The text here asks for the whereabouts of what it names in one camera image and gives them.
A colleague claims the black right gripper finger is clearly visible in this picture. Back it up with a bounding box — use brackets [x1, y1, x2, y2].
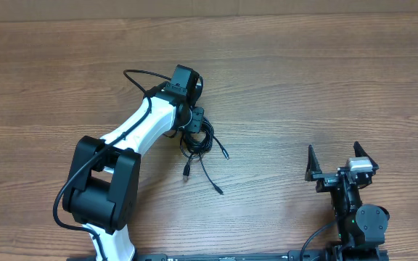
[353, 141, 379, 170]
[305, 144, 322, 181]

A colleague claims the black USB cable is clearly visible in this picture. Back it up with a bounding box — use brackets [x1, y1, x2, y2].
[178, 116, 216, 183]

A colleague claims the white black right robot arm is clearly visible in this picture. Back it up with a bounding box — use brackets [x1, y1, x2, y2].
[299, 141, 390, 260]

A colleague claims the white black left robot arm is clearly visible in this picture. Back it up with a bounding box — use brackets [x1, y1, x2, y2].
[53, 65, 203, 260]

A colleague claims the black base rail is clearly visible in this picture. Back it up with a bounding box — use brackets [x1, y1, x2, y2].
[67, 249, 390, 261]

